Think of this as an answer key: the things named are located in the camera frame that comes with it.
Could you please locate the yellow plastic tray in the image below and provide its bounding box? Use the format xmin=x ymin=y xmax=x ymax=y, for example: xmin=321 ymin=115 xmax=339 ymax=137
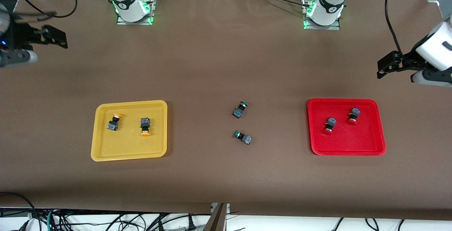
xmin=91 ymin=100 xmax=168 ymax=162

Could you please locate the red plastic tray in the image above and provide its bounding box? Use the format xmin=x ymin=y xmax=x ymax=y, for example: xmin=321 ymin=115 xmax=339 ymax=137
xmin=307 ymin=99 xmax=387 ymax=156

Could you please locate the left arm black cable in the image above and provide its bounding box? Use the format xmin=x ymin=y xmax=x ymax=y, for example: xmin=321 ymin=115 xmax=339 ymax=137
xmin=384 ymin=0 xmax=404 ymax=54

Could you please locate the brown table cover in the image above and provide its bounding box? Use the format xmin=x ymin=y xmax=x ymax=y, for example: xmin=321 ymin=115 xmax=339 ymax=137
xmin=0 ymin=0 xmax=452 ymax=221

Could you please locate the teal cable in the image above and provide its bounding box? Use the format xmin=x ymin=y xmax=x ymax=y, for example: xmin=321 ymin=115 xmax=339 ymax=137
xmin=47 ymin=208 xmax=58 ymax=231

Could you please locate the green push button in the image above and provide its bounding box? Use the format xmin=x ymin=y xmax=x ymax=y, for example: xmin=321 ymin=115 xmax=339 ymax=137
xmin=232 ymin=101 xmax=249 ymax=119
xmin=233 ymin=130 xmax=253 ymax=146

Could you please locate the yellow push button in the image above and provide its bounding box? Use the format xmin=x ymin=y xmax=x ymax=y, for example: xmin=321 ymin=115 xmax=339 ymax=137
xmin=107 ymin=113 xmax=123 ymax=131
xmin=140 ymin=117 xmax=152 ymax=137

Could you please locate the red push button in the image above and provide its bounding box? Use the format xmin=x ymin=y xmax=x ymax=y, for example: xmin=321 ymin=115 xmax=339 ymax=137
xmin=323 ymin=117 xmax=337 ymax=135
xmin=346 ymin=107 xmax=361 ymax=126

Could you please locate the dark support post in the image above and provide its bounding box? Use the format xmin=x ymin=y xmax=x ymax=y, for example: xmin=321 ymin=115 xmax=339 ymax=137
xmin=203 ymin=203 xmax=228 ymax=231

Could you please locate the white metal bracket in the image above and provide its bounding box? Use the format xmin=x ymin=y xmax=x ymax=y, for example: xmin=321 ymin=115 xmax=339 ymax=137
xmin=210 ymin=203 xmax=231 ymax=214

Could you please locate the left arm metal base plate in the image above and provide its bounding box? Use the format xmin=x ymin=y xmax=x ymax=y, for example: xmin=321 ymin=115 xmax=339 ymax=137
xmin=303 ymin=0 xmax=341 ymax=31

